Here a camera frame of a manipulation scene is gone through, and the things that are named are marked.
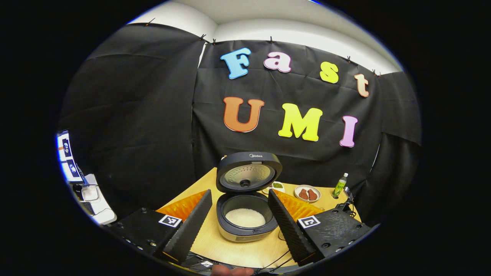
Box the green drink bottle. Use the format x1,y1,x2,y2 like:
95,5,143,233
332,172,349,199

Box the white desk equipment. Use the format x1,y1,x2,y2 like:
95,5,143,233
73,174,117,225

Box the black backdrop cloth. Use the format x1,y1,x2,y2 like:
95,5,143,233
58,23,422,227

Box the computer monitor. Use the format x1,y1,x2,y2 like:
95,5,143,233
57,130,83,182

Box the white round plate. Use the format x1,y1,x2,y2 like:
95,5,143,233
294,185,321,203

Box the white divided dish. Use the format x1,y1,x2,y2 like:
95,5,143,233
263,181,285,195

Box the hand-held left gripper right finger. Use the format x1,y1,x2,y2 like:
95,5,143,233
267,189,372,267

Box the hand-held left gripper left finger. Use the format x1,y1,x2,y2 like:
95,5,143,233
104,189,213,265

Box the white rice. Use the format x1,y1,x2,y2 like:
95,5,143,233
225,208,266,228

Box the dark grey rice cooker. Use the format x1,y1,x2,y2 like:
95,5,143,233
216,151,283,243

